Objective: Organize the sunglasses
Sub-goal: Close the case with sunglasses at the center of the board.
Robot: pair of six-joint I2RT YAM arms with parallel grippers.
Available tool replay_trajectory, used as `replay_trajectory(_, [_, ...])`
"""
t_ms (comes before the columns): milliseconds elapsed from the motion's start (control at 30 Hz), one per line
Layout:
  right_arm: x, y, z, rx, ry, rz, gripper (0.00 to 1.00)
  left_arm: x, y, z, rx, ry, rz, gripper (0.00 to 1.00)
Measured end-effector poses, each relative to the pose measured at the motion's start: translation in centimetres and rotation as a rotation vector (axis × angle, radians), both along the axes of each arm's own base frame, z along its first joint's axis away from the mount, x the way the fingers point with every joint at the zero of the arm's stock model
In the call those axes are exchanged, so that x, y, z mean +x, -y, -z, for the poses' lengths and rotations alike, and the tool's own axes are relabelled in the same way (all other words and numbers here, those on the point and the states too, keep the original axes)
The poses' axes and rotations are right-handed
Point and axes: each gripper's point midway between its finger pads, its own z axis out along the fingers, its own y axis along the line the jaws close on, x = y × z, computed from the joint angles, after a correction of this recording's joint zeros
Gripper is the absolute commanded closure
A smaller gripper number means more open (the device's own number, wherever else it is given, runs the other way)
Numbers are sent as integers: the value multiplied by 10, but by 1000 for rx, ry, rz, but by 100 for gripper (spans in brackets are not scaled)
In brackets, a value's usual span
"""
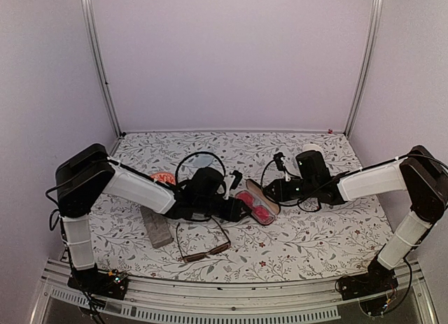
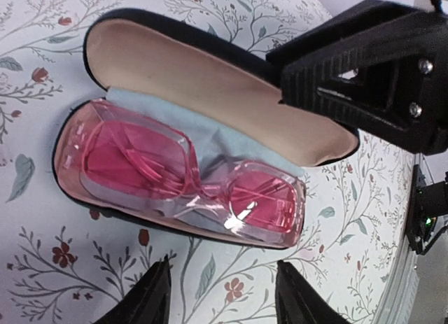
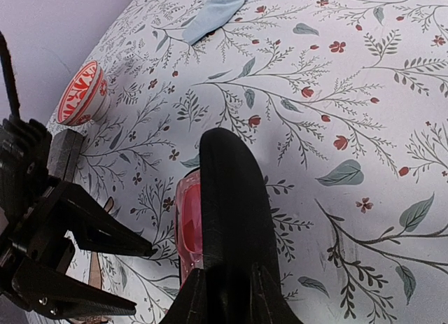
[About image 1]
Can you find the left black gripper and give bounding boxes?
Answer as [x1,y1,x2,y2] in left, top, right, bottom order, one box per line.
[195,196,252,222]

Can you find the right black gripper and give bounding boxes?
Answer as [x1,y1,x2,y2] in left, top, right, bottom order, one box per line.
[262,178,317,203]

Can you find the black glasses case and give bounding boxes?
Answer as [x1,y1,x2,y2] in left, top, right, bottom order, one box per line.
[245,179,280,219]

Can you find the grey glasses case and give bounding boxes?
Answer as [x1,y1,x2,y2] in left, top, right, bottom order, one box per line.
[140,206,174,249]

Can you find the pink sunglasses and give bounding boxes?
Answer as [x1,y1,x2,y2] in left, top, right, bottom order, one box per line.
[235,190,277,226]

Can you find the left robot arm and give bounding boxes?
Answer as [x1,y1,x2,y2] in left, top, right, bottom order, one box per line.
[46,143,251,292]

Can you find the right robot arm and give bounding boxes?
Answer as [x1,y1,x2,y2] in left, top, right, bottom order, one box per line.
[262,143,447,293]

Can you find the brown sunglasses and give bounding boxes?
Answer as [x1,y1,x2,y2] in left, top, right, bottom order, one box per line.
[176,218,232,264]

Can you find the light blue mug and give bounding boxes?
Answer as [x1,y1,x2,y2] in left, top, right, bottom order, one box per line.
[302,143,324,154]

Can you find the floral tablecloth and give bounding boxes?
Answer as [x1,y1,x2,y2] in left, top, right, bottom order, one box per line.
[90,132,392,283]

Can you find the red patterned bowl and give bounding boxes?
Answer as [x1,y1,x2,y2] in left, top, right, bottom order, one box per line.
[150,171,176,185]

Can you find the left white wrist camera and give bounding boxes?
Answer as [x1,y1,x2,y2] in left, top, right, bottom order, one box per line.
[224,170,242,199]

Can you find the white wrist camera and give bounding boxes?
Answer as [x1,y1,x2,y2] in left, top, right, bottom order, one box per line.
[224,170,242,199]
[273,152,291,182]

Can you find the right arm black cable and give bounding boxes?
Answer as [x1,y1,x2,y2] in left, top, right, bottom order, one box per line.
[260,161,351,213]

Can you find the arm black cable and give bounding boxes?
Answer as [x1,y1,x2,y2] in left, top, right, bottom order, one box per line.
[260,161,351,213]
[174,151,225,192]

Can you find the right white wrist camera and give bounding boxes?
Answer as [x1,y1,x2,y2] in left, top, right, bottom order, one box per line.
[273,152,291,182]

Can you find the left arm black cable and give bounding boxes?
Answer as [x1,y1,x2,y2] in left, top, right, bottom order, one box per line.
[174,151,225,192]

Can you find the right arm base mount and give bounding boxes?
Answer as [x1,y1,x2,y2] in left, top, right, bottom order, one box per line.
[335,260,398,317]

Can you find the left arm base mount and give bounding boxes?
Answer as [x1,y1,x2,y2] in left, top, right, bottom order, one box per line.
[67,267,129,300]

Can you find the front aluminium rail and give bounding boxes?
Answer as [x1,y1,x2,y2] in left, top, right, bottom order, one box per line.
[30,260,441,323]

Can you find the right aluminium frame post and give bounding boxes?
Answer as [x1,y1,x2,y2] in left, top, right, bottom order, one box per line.
[344,0,385,135]

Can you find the aluminium frame post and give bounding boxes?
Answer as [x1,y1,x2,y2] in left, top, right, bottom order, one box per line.
[344,0,385,135]
[80,0,123,139]

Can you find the left aluminium frame post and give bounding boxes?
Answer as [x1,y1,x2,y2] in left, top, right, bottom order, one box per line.
[80,0,123,139]

